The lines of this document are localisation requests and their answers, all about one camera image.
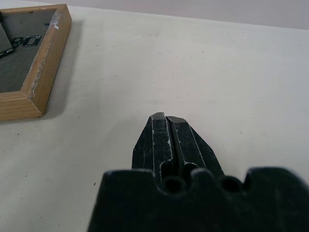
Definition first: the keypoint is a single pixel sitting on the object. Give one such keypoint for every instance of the dark object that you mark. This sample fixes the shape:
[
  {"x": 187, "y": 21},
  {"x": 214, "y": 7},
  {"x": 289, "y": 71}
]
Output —
[{"x": 4, "y": 39}]

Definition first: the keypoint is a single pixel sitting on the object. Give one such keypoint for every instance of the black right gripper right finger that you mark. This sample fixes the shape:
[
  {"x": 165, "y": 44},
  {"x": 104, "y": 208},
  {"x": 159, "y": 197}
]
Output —
[{"x": 189, "y": 145}]

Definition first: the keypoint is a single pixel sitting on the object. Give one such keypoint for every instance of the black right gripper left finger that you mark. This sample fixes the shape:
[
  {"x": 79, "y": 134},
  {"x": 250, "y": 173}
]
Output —
[{"x": 158, "y": 147}]

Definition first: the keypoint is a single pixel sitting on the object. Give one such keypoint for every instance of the wooden tray with grey lining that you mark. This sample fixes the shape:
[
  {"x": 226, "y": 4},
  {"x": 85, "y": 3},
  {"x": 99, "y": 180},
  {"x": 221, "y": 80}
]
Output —
[{"x": 41, "y": 72}]

